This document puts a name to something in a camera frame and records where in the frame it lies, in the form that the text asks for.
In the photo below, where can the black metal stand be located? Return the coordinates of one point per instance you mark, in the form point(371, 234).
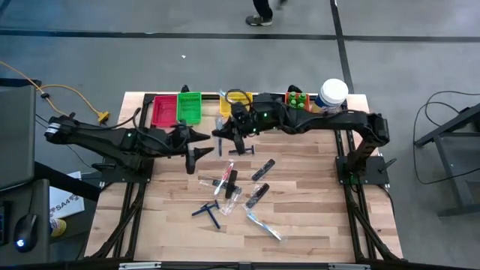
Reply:
point(450, 123)

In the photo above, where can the silver edge bracket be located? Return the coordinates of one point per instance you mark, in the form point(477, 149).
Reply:
point(348, 266)
point(139, 266)

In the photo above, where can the white printed paper sheet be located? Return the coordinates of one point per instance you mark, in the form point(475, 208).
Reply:
point(65, 202)

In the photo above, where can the green plastic basket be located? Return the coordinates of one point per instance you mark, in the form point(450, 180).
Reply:
point(189, 107)

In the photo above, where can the yellow wipes canister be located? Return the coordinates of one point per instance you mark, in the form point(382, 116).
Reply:
point(58, 227)

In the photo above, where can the yellow plastic basket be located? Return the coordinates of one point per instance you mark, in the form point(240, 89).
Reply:
point(242, 98)

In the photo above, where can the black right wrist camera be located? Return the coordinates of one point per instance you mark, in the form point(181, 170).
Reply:
point(240, 111)

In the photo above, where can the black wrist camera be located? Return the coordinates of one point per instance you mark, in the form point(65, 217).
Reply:
point(182, 130)
point(240, 111)

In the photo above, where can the person's feet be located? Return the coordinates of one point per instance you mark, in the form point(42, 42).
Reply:
point(262, 11)

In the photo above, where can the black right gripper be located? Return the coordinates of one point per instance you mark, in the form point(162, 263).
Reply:
point(251, 125)

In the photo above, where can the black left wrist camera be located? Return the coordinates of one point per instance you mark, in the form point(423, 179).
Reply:
point(182, 130)

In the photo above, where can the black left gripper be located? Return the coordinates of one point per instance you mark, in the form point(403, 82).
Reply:
point(180, 144)

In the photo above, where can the plastic black comb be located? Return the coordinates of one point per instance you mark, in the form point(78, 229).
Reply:
point(208, 182)
point(257, 195)
point(262, 170)

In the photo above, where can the black aluminium table frame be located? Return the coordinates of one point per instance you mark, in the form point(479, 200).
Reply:
point(210, 96)

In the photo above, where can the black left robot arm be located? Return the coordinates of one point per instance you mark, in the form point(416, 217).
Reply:
point(97, 137)

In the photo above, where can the grey laptop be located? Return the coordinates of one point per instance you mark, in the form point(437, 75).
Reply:
point(17, 135)

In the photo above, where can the red plastic basket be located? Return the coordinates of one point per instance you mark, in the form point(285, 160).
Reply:
point(164, 110)

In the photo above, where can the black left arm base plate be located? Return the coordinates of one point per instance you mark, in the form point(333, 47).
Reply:
point(120, 177)

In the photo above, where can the bare black comb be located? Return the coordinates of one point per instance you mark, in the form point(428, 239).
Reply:
point(231, 183)

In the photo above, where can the black computer mouse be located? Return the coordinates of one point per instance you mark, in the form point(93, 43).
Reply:
point(25, 230)

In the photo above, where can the orange plastic basket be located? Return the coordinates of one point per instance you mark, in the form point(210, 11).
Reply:
point(287, 98)

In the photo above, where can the green Pert shampoo bottle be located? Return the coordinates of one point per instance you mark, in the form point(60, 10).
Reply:
point(301, 106)
point(292, 95)
point(302, 96)
point(292, 105)

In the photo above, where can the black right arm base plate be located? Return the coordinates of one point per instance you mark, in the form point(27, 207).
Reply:
point(378, 176)

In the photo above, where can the Lysol wipes canister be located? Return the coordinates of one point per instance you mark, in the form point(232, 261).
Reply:
point(333, 92)

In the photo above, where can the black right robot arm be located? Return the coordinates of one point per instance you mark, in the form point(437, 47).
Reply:
point(337, 120)

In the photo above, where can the red white toothbrush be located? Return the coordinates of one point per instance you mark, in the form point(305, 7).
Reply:
point(224, 179)

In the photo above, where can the black side desk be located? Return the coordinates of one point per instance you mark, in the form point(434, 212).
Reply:
point(41, 202)

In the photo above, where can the blue white toothbrush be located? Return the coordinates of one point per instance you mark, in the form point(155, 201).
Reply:
point(264, 226)
point(220, 148)

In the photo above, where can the black frame clamp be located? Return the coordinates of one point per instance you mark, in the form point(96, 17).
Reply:
point(185, 89)
point(294, 89)

